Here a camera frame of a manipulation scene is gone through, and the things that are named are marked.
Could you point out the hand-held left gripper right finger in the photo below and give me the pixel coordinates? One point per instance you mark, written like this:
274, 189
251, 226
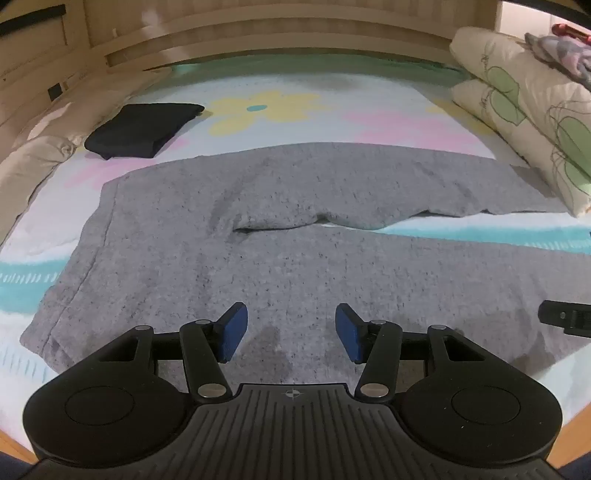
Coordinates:
349, 334

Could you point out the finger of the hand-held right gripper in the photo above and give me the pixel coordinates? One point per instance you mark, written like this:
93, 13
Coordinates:
565, 317

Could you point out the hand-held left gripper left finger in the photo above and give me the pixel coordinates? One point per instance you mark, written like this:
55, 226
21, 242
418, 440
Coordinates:
233, 333

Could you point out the grey pants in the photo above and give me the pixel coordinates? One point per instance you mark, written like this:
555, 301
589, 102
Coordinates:
286, 258

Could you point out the cream pillow with green print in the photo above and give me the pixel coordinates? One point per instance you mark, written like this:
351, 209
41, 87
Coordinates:
517, 134

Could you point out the black folded cloth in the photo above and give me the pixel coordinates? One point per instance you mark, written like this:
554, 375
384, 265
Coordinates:
138, 127

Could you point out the floral folded quilt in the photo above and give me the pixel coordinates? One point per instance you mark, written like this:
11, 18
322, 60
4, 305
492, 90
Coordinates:
521, 60

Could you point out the pink grey patterned cloth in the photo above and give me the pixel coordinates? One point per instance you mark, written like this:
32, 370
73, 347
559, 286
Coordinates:
565, 55

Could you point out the beige quilt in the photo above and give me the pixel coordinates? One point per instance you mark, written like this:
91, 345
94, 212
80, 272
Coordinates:
32, 147

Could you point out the red object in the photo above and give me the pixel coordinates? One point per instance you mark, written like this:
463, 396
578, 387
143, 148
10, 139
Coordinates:
570, 31

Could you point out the wooden headboard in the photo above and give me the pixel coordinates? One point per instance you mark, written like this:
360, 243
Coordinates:
258, 32

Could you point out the black wall socket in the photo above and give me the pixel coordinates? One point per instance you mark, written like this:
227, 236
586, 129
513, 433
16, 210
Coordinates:
54, 92

